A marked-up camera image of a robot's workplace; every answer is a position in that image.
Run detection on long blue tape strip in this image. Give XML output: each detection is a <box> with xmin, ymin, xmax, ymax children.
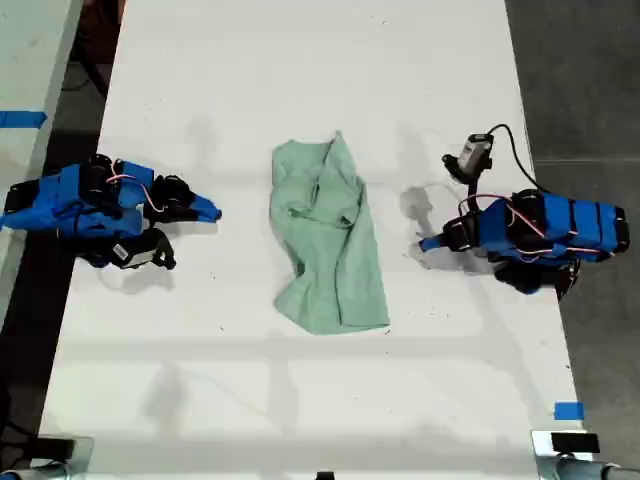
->
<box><xmin>0</xmin><ymin>110</ymin><xmax>49</xmax><ymax>130</ymax></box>

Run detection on pale side table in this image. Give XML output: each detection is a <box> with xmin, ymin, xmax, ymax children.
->
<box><xmin>0</xmin><ymin>0</ymin><xmax>85</xmax><ymax>326</ymax></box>

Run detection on black camera cable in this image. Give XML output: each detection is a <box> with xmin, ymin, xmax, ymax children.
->
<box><xmin>484</xmin><ymin>123</ymin><xmax>551</xmax><ymax>196</ymax></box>

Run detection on small black box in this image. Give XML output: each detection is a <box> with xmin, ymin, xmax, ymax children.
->
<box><xmin>550</xmin><ymin>432</ymin><xmax>601</xmax><ymax>454</ymax></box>
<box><xmin>35</xmin><ymin>437</ymin><xmax>76</xmax><ymax>459</ymax></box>

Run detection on black camera box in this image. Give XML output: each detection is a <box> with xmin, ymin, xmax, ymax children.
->
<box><xmin>109</xmin><ymin>233</ymin><xmax>161</xmax><ymax>270</ymax></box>
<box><xmin>441</xmin><ymin>131</ymin><xmax>494</xmax><ymax>180</ymax></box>

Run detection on short blue tape strip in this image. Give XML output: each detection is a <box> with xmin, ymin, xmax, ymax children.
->
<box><xmin>553</xmin><ymin>401</ymin><xmax>586</xmax><ymax>421</ymax></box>

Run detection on black camera stalk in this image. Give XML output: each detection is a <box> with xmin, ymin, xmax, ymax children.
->
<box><xmin>462</xmin><ymin>167</ymin><xmax>489</xmax><ymax>216</ymax></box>
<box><xmin>148</xmin><ymin>228</ymin><xmax>178</xmax><ymax>272</ymax></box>

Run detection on pale green T-shirt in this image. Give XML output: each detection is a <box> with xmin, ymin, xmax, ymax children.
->
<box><xmin>268</xmin><ymin>129</ymin><xmax>392</xmax><ymax>336</ymax></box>

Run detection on silver metal bracket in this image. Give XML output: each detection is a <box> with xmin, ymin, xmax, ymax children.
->
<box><xmin>14</xmin><ymin>435</ymin><xmax>95</xmax><ymax>480</ymax></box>
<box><xmin>530</xmin><ymin>429</ymin><xmax>640</xmax><ymax>480</ymax></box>

